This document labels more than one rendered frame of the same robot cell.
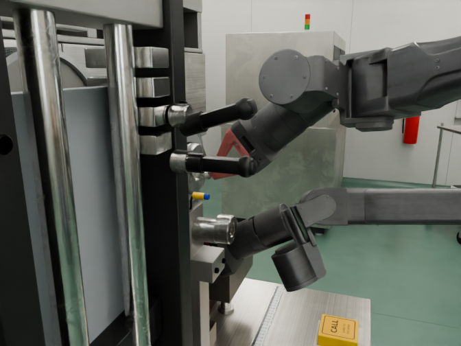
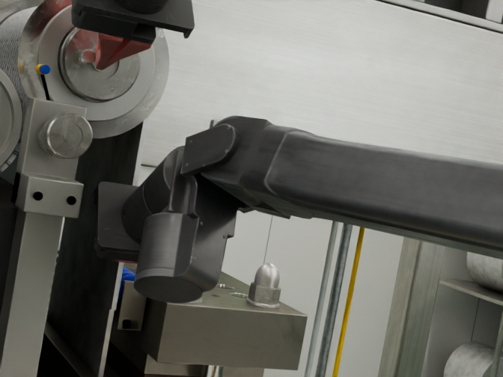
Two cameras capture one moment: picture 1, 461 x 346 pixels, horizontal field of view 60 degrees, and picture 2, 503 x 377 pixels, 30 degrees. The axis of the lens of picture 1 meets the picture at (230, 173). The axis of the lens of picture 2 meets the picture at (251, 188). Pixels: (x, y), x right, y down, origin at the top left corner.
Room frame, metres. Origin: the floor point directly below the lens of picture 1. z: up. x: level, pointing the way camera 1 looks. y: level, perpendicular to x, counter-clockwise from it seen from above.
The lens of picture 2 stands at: (0.06, -0.70, 1.20)
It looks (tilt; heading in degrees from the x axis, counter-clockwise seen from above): 3 degrees down; 46
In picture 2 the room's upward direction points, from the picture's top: 10 degrees clockwise
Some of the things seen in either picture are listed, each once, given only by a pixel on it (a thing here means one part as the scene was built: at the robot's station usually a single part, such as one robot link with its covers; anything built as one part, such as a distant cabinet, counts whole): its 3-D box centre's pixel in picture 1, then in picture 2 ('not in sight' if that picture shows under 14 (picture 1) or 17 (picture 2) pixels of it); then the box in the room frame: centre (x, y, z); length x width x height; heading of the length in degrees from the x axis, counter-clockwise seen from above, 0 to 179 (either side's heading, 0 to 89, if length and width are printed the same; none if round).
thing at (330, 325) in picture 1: (338, 332); not in sight; (0.65, -0.20, 0.91); 0.07 x 0.07 x 0.02; 71
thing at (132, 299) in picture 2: not in sight; (105, 283); (0.69, 0.16, 1.01); 0.23 x 0.03 x 0.05; 71
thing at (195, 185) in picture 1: (191, 168); (99, 60); (0.57, 0.06, 1.25); 0.07 x 0.02 x 0.07; 161
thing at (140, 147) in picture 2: not in sight; (96, 203); (0.67, 0.16, 1.10); 0.23 x 0.01 x 0.18; 71
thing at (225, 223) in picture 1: (226, 228); (67, 135); (0.52, 0.01, 1.18); 0.04 x 0.02 x 0.04; 161
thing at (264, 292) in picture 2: not in sight; (266, 283); (0.79, 0.00, 1.05); 0.04 x 0.04 x 0.04
